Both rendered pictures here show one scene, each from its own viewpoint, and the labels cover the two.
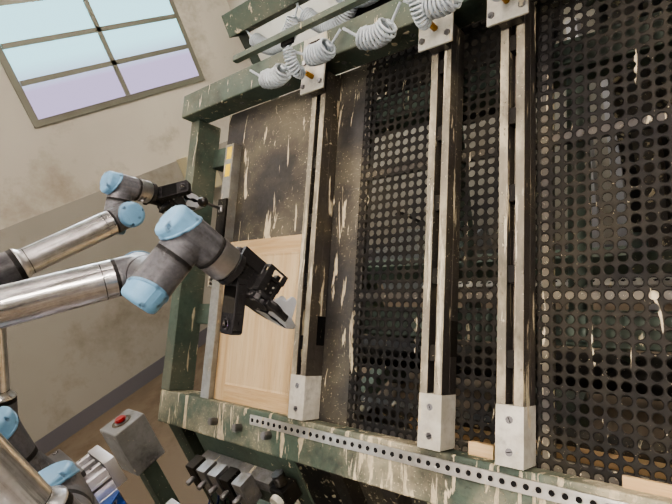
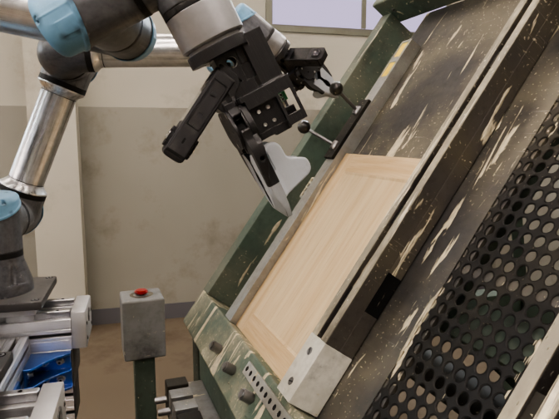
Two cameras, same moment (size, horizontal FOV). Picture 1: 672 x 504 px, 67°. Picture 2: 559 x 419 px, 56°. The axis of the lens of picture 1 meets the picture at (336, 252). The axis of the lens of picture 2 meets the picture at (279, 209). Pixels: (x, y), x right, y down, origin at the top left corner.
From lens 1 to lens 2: 0.59 m
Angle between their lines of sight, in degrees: 27
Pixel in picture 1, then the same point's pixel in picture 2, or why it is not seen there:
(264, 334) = (320, 273)
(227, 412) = (234, 346)
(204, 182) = (361, 86)
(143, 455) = (140, 343)
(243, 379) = (271, 317)
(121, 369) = not seen: hidden behind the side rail
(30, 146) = not seen: hidden behind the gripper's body
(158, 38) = not seen: outside the picture
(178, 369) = (229, 278)
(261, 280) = (254, 91)
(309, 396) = (317, 376)
